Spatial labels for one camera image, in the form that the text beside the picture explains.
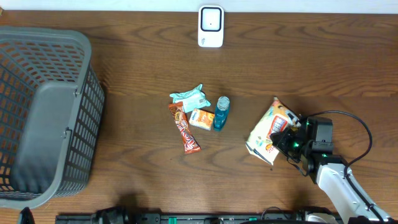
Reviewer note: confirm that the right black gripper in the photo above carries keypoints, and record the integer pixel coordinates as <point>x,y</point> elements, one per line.
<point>283,136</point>

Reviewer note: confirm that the yellow snack package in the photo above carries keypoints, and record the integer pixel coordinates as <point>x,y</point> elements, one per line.
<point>277,118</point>

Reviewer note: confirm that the blue liquid bottle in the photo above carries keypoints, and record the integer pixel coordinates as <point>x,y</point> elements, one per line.
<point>221,113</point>

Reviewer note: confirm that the orange tissue pack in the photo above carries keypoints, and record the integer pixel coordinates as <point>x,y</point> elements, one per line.
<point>202,119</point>

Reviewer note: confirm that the red chocolate bar wrapper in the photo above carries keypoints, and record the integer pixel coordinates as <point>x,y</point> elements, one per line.
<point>181,121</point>

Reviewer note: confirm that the teal wet wipes pack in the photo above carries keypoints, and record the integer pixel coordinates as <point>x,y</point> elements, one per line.
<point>193,99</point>

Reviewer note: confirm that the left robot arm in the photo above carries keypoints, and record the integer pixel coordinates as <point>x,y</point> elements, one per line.
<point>114,215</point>

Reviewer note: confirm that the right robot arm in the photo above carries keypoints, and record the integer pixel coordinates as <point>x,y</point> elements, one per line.
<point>332,174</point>

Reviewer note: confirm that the white barcode scanner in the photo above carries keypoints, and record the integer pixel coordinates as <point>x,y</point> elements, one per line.
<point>210,26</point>

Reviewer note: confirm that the grey plastic shopping basket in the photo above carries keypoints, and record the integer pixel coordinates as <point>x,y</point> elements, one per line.
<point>51,108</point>

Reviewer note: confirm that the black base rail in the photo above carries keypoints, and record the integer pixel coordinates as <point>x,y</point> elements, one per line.
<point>155,218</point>

